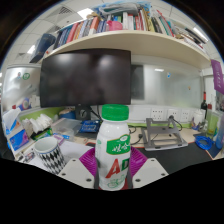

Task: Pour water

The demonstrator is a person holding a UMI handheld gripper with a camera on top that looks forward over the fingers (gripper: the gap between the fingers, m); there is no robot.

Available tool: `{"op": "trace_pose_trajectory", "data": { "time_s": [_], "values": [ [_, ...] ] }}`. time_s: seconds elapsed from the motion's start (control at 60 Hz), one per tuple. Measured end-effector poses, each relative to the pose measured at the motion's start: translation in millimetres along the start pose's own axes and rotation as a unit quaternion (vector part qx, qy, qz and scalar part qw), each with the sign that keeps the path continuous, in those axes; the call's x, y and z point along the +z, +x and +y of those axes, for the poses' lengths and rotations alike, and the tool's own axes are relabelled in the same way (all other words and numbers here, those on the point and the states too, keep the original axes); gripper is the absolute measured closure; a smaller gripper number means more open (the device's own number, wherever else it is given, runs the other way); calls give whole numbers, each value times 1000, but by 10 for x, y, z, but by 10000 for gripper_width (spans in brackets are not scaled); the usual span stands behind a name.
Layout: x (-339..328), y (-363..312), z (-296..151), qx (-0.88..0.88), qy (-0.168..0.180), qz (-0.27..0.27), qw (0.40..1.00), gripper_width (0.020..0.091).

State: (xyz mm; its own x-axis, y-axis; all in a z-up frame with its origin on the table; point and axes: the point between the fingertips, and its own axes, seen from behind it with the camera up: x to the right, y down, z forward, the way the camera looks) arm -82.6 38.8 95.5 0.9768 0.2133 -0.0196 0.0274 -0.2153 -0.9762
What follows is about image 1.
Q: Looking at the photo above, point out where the black computer monitor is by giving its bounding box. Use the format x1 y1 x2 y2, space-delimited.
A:
39 48 133 121

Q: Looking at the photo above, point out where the tissue box with white tissue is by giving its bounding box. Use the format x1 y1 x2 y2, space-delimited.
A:
2 108 22 134

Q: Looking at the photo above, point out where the black red-edged desk mat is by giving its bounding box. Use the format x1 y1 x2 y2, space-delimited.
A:
84 141 214 176

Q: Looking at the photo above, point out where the blue coiled cable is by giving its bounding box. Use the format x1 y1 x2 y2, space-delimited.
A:
194 134 214 151

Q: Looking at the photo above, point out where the dark wine bottle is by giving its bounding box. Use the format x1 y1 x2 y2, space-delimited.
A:
200 91 208 112

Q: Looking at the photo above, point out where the white tissue pile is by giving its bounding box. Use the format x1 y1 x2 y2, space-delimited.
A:
24 113 54 134

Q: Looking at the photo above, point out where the white wall socket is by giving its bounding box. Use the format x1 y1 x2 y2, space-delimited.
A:
180 109 191 123
150 107 166 122
166 108 181 123

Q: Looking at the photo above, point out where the grey metal laptop stand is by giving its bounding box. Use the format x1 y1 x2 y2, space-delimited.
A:
141 115 189 152

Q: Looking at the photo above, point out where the green packet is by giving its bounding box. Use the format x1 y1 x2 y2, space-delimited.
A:
31 128 52 141

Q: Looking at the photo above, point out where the white plastic jar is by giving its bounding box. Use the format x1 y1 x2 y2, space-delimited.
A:
193 109 205 127

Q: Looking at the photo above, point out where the black white checkered mug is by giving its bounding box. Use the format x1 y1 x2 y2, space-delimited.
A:
33 136 67 176

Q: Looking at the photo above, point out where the purple hanging banner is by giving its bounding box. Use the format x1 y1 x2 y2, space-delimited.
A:
210 59 224 96

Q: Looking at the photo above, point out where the blue electronics box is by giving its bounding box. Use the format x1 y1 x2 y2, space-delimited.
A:
79 119 101 134

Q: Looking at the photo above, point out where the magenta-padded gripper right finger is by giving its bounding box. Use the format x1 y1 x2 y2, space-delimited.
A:
126 146 169 190

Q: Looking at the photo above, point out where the white written paper sheet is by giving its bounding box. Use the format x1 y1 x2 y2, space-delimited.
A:
29 139 91 171

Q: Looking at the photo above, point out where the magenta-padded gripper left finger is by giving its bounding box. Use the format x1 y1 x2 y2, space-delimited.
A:
58 147 101 190

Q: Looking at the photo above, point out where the black cable bundle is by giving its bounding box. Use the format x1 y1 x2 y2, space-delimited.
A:
128 114 183 146

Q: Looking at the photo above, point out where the blue tissue packet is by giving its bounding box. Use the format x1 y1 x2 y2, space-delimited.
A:
8 129 30 152

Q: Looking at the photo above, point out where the clear plastic box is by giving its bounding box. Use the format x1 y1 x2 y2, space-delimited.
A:
51 118 83 138

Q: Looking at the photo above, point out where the white drink bottle green cap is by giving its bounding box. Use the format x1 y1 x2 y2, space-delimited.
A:
94 103 132 192

